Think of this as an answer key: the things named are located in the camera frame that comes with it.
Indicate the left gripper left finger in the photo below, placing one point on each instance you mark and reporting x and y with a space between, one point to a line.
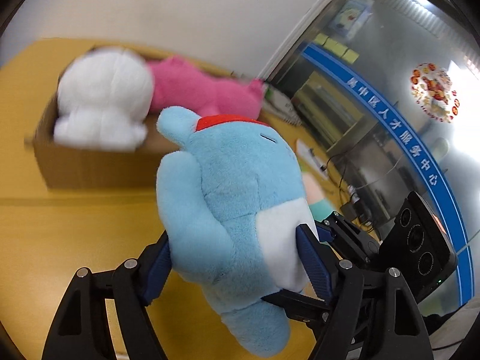
80 329

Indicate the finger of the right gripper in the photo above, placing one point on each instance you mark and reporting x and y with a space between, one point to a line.
299 307

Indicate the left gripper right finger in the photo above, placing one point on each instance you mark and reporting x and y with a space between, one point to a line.
396 329

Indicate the pink teal green-haired plush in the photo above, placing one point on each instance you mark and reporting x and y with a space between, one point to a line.
318 203

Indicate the light blue plush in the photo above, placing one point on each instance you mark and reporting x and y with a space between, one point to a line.
230 198

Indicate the pink bear plush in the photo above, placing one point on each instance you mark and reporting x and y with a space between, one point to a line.
178 83

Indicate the white panda plush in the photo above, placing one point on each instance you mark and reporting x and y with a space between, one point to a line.
103 98

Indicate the black box device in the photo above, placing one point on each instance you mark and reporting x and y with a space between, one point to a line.
419 247

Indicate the blue banner strip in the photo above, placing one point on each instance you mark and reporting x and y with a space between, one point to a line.
427 168

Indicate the grey tote bag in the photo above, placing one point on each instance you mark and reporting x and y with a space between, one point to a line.
278 104

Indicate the cardboard box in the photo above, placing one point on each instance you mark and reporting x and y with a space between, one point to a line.
64 167

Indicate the red round window sticker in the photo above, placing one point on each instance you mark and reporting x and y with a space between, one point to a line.
434 92

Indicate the yellow sticky notes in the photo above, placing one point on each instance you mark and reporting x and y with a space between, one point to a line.
336 48

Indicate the cartoon poster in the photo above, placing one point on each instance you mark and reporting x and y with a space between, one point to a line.
351 17

